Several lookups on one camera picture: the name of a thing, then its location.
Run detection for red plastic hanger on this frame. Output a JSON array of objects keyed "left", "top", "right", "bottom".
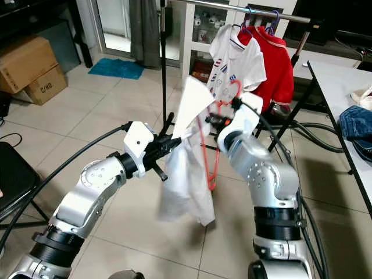
[{"left": 198, "top": 78, "right": 244, "bottom": 192}]

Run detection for plain white shirt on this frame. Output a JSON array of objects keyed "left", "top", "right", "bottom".
[{"left": 158, "top": 76, "right": 217, "bottom": 226}]

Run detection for blue plastic hanger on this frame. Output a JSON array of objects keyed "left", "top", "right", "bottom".
[{"left": 238, "top": 6, "right": 255, "bottom": 35}]

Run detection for purple plastic hanger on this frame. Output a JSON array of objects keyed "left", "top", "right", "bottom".
[{"left": 264, "top": 10, "right": 281, "bottom": 35}]

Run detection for white printed t-shirt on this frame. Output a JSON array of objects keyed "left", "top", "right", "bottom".
[{"left": 206, "top": 23, "right": 267, "bottom": 117}]

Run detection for red polo shirt white trim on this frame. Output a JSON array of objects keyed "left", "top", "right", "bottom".
[{"left": 237, "top": 24, "right": 295, "bottom": 114}]

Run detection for white glass door cabinet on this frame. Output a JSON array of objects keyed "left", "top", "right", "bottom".
[{"left": 180, "top": 0, "right": 372, "bottom": 82}]

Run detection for black chrome clothes rack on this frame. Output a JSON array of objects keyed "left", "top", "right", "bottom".
[{"left": 154, "top": 0, "right": 326, "bottom": 140}]

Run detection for teal shaggy rug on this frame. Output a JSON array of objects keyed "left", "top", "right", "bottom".
[{"left": 87, "top": 57, "right": 145, "bottom": 80}]

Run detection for grey curtain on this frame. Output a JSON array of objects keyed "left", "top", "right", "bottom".
[{"left": 129, "top": 0, "right": 160, "bottom": 69}]

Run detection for white table black legs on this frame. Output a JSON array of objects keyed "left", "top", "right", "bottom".
[{"left": 267, "top": 60, "right": 372, "bottom": 219}]

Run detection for glass sliding door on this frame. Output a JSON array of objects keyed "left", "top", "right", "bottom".
[{"left": 90, "top": 0, "right": 133, "bottom": 59}]

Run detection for blue jeans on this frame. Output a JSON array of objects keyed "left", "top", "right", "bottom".
[{"left": 338, "top": 105, "right": 372, "bottom": 163}]

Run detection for black chair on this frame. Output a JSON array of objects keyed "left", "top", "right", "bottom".
[{"left": 0, "top": 141, "right": 50, "bottom": 224}]

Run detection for cream cloth bag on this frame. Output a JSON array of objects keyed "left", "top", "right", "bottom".
[{"left": 352, "top": 84, "right": 372, "bottom": 111}]

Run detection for large plain cardboard box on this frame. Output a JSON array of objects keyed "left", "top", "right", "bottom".
[{"left": 0, "top": 36, "right": 60, "bottom": 94}]

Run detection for black cabinet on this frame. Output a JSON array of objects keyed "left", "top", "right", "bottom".
[{"left": 291, "top": 0, "right": 372, "bottom": 47}]

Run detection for black desk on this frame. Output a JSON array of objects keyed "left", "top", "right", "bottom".
[{"left": 0, "top": 0, "right": 94, "bottom": 67}]

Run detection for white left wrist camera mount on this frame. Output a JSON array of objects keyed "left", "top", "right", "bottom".
[{"left": 122, "top": 121, "right": 158, "bottom": 178}]

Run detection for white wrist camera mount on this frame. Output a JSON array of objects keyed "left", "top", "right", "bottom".
[
  {"left": 122, "top": 121, "right": 158, "bottom": 178},
  {"left": 230, "top": 93, "right": 265, "bottom": 137}
]

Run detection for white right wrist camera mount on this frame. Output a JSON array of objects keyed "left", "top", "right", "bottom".
[{"left": 230, "top": 93, "right": 265, "bottom": 137}]

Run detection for black corrugated hose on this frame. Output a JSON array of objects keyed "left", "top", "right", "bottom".
[{"left": 285, "top": 119, "right": 346, "bottom": 155}]

